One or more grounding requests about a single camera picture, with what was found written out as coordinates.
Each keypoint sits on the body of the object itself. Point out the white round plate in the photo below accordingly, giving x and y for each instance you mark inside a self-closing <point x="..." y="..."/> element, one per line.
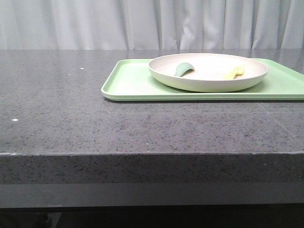
<point x="209" y="72"/>

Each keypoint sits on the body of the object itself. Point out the yellow plastic fork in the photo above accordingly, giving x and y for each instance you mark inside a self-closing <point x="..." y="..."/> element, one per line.
<point x="238" y="70"/>

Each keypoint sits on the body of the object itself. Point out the light green serving tray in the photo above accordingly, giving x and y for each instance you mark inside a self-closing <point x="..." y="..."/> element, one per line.
<point x="131" y="81"/>

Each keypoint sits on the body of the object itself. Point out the pale green plastic spoon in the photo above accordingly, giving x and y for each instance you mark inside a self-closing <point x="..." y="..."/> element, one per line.
<point x="183" y="68"/>

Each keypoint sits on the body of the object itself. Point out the grey pleated curtain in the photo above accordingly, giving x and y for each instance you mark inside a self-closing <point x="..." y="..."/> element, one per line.
<point x="151" y="24"/>

